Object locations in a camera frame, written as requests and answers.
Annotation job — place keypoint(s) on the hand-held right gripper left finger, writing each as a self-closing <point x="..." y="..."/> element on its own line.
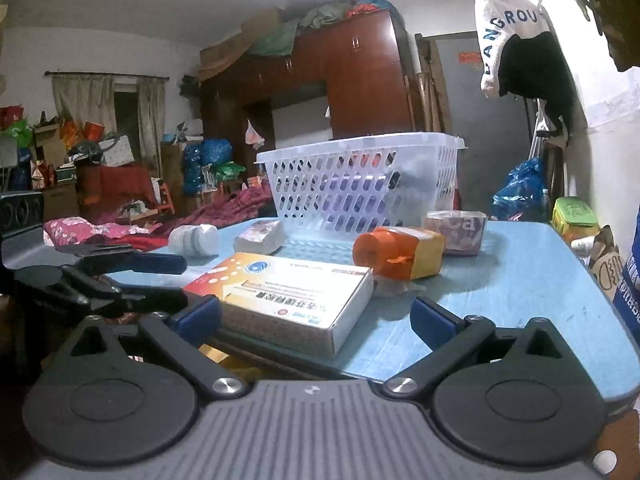
<point x="197" y="319"/>

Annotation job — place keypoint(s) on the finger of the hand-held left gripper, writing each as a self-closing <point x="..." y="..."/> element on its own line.
<point x="152" y="263"/>
<point x="150" y="301"/>

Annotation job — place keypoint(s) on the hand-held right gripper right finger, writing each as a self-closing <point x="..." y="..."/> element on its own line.
<point x="431" y="321"/>

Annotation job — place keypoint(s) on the white orange medicine box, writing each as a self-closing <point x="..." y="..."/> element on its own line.
<point x="280" y="285"/>

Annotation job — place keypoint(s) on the white pill bottle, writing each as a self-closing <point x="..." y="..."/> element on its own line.
<point x="192" y="240"/>

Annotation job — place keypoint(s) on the pink floral cloth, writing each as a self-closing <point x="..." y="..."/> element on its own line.
<point x="85" y="227"/>

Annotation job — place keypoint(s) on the orange plastic bottle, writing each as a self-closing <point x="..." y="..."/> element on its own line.
<point x="405" y="255"/>

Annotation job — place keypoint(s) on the red striped blanket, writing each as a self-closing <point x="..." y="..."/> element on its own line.
<point x="220" y="210"/>

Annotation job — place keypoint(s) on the red armchair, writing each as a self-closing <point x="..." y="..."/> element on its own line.
<point x="115" y="185"/>

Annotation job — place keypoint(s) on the pile of colourful bags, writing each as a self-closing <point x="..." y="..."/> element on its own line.
<point x="55" y="140"/>

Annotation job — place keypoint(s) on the white tissue pack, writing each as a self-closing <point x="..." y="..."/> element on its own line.
<point x="260" y="236"/>

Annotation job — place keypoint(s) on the blue plastic bag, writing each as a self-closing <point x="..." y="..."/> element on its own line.
<point x="207" y="157"/>
<point x="520" y="190"/>

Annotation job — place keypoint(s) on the beige curtain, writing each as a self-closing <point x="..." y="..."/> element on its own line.
<point x="151" y="115"/>
<point x="82" y="97"/>

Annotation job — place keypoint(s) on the white plastic basket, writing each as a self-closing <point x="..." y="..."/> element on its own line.
<point x="325" y="180"/>

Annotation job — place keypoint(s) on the green plastic box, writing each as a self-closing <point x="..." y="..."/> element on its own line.
<point x="575" y="212"/>

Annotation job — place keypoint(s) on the brown paper bag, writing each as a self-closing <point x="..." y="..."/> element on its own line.
<point x="605" y="262"/>

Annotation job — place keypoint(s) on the grey door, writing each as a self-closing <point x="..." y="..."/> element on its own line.
<point x="465" y="125"/>

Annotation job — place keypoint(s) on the blue printed carton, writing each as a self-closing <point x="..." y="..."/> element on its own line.
<point x="630" y="295"/>

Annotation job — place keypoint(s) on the wooden boards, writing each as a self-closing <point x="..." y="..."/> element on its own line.
<point x="431" y="85"/>

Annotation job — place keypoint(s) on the brown wooden wardrobe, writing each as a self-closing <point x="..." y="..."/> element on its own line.
<point x="360" y="75"/>

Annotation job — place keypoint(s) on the cardboard box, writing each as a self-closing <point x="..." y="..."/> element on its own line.
<point x="262" y="22"/>

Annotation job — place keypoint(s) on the black hanging garment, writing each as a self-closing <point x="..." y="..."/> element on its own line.
<point x="540" y="70"/>

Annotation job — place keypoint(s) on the pile of clothes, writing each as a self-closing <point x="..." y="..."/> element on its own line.
<point x="325" y="17"/>

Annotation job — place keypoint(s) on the white tote bag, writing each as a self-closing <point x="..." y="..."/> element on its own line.
<point x="492" y="25"/>

